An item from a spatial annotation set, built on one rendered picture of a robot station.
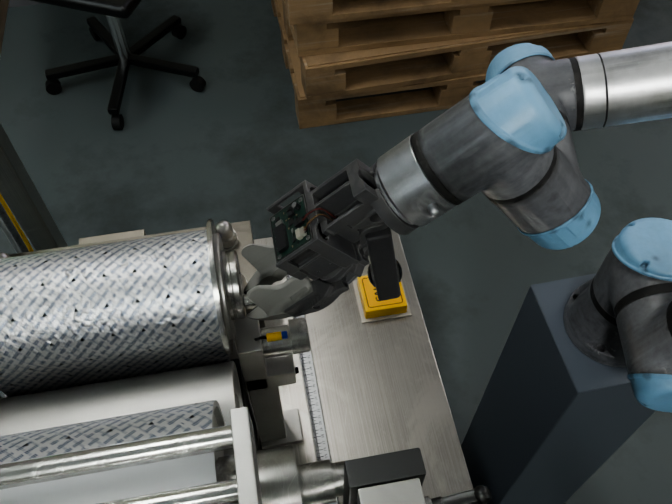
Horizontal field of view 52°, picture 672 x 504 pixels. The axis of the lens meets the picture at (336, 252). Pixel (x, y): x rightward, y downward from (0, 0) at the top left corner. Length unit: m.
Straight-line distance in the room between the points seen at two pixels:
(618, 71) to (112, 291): 0.54
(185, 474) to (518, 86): 0.38
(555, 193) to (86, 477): 0.43
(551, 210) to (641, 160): 2.16
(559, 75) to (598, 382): 0.56
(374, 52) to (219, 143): 0.67
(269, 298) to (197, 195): 1.83
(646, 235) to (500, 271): 1.33
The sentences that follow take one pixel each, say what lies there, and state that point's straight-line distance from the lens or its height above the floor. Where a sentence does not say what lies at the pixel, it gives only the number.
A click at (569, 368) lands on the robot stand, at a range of 1.14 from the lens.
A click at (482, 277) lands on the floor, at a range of 2.29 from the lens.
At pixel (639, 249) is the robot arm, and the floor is 1.13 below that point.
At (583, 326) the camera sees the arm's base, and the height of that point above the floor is 0.94.
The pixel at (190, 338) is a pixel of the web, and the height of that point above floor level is 1.26.
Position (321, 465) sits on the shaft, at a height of 1.35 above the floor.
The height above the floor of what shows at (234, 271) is 1.29.
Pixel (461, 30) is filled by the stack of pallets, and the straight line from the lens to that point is 2.60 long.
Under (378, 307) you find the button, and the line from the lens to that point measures 1.10.
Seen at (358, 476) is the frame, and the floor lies 1.44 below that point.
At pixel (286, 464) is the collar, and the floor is 1.37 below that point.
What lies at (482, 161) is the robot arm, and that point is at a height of 1.46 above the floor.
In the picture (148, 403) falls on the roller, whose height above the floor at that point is 1.23.
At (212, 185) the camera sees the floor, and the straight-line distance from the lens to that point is 2.51.
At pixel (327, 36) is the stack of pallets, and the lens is 2.47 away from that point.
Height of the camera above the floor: 1.87
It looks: 55 degrees down
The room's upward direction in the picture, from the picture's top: straight up
